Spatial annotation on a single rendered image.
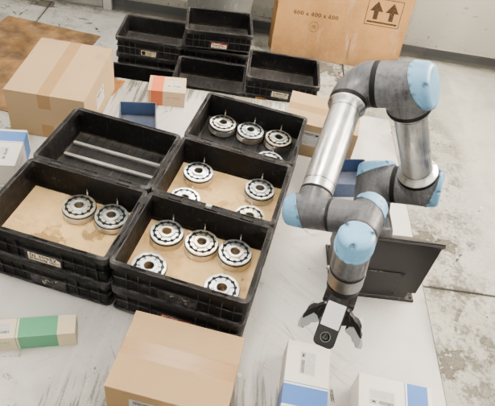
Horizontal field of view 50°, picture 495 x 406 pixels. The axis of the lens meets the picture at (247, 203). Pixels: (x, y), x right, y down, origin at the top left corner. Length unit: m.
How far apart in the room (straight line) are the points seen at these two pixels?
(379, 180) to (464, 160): 2.20
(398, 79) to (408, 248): 0.55
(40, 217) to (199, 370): 0.71
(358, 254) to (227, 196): 0.86
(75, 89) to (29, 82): 0.17
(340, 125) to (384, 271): 0.61
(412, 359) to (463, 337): 1.08
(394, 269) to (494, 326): 1.28
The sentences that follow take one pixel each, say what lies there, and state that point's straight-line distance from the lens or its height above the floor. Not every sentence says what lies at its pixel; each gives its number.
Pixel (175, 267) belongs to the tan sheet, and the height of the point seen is 0.83.
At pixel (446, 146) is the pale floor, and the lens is 3.89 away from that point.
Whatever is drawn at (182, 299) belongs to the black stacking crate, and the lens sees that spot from 1.50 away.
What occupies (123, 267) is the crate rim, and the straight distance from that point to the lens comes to 1.47.
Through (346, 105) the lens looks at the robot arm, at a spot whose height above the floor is 1.39.
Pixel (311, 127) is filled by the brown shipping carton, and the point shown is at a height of 0.85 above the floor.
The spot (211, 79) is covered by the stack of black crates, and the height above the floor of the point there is 0.38.
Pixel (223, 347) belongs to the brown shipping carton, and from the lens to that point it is 1.42.
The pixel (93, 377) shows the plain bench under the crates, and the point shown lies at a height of 0.70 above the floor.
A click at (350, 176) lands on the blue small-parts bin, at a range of 2.21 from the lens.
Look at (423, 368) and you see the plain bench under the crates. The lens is 1.75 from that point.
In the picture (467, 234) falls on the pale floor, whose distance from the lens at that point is 3.29.
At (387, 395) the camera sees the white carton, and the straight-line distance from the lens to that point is 1.55.
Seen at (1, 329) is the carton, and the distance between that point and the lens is 1.61.
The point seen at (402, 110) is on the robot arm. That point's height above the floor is 1.39.
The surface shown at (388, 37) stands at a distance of 4.44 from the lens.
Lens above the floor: 2.09
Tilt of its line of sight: 44 degrees down
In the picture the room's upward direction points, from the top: 11 degrees clockwise
